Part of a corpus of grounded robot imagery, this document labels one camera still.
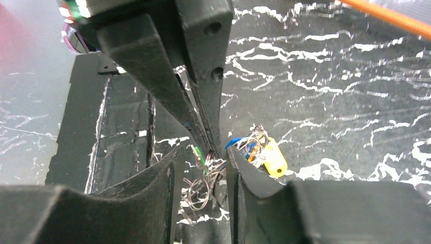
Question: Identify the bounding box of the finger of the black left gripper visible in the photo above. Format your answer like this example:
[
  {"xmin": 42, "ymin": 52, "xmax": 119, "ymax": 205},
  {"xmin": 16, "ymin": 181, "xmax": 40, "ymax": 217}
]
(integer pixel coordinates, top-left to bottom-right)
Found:
[
  {"xmin": 175, "ymin": 1, "xmax": 234, "ymax": 158},
  {"xmin": 78, "ymin": 1, "xmax": 205, "ymax": 147}
]

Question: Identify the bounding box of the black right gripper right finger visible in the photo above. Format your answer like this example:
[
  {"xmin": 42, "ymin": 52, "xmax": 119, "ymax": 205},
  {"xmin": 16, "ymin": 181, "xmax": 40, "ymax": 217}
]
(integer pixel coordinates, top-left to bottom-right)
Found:
[{"xmin": 226, "ymin": 147, "xmax": 430, "ymax": 243}]

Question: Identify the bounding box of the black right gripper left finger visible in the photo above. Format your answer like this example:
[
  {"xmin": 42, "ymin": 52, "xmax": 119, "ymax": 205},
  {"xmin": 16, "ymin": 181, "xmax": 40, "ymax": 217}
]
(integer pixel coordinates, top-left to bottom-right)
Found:
[{"xmin": 1, "ymin": 146, "xmax": 185, "ymax": 243}]

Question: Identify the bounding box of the yellow key tag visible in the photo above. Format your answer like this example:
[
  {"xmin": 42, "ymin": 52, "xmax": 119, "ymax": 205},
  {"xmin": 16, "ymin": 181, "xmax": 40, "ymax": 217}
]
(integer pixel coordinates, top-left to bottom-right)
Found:
[{"xmin": 258, "ymin": 137, "xmax": 288, "ymax": 178}]

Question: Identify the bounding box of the blue key tag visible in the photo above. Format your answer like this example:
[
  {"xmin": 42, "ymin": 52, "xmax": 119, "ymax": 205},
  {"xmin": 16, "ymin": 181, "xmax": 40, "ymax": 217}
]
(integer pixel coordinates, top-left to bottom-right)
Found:
[{"xmin": 225, "ymin": 136, "xmax": 256, "ymax": 160}]

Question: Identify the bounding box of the green key tag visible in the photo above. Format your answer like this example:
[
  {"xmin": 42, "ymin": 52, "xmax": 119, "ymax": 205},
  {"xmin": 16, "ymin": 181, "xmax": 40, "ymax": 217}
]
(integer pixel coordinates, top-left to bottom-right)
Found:
[{"xmin": 193, "ymin": 146, "xmax": 205, "ymax": 166}]

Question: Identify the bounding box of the orange wooden shelf rack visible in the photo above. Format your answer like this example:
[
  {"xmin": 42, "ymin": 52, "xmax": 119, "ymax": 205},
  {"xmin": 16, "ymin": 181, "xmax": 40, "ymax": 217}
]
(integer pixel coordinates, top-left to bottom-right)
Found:
[{"xmin": 342, "ymin": 1, "xmax": 430, "ymax": 40}]

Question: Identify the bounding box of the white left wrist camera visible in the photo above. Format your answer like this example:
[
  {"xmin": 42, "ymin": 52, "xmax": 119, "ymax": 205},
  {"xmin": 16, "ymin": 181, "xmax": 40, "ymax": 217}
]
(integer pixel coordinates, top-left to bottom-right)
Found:
[{"xmin": 56, "ymin": 0, "xmax": 142, "ymax": 24}]

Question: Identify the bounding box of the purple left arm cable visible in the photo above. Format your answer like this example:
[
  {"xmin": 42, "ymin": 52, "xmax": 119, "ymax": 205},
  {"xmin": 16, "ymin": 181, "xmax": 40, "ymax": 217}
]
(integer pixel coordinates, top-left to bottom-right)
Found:
[{"xmin": 60, "ymin": 22, "xmax": 91, "ymax": 54}]

